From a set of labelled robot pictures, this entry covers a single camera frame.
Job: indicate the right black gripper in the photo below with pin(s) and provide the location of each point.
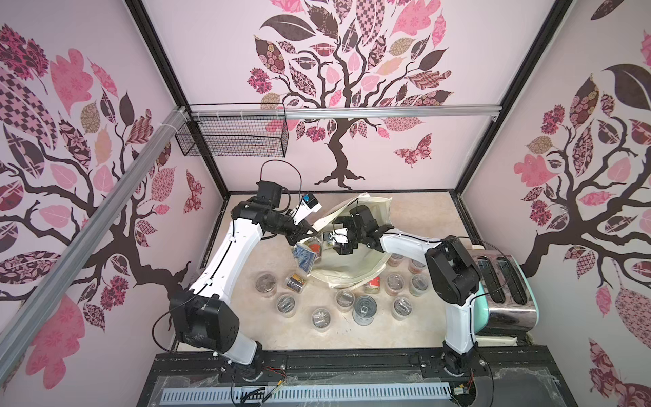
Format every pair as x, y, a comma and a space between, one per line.
343, 233

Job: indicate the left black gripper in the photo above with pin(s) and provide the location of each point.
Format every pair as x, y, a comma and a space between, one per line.
299, 231

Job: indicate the cream canvas tote bag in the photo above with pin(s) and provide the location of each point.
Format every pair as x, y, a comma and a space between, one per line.
347, 270

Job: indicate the clear seed jar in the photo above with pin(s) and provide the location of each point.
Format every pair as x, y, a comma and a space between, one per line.
402, 308
321, 319
394, 284
416, 267
395, 260
419, 285
266, 285
364, 311
286, 305
345, 300

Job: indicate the yellow label jar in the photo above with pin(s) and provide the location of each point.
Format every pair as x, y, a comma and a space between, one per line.
295, 283

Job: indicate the red label jar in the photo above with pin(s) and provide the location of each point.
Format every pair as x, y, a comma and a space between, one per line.
373, 286

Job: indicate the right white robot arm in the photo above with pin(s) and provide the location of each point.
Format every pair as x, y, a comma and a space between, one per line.
454, 274

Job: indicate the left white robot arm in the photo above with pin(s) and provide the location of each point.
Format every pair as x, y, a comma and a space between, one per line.
202, 316

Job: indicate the mint green chrome toaster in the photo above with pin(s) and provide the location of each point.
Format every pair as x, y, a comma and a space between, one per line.
508, 310

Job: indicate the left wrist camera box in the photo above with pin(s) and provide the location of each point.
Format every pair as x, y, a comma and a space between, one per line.
308, 205

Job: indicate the black wire wall basket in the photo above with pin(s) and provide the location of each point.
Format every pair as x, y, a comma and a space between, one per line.
235, 130

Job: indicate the aluminium rail back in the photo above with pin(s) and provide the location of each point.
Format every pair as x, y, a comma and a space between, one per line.
344, 113

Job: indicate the aluminium rail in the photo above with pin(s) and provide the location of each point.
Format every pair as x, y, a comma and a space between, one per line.
28, 321
344, 113

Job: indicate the white slotted cable duct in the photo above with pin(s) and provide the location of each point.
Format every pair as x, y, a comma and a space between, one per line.
305, 394

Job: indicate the aluminium rail left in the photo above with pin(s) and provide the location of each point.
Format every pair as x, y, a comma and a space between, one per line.
28, 321

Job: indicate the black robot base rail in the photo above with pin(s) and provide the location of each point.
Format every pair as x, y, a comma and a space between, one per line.
518, 376

